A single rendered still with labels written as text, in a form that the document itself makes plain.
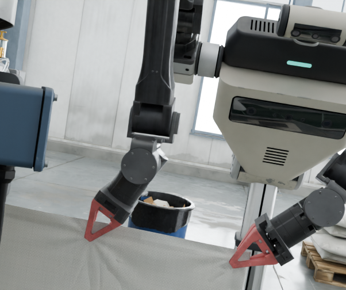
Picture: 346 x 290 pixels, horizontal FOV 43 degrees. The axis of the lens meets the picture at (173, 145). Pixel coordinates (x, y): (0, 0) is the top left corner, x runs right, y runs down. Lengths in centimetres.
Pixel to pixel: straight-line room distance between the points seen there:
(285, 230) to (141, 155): 27
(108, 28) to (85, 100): 152
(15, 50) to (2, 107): 900
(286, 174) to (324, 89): 28
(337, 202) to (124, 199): 34
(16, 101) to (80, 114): 870
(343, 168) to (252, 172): 56
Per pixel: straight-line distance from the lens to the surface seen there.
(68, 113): 928
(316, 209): 69
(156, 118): 74
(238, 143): 121
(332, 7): 928
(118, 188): 76
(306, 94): 112
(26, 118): 48
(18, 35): 950
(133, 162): 68
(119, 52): 906
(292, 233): 76
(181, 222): 301
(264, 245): 77
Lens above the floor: 131
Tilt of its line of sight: 5 degrees down
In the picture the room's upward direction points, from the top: 10 degrees clockwise
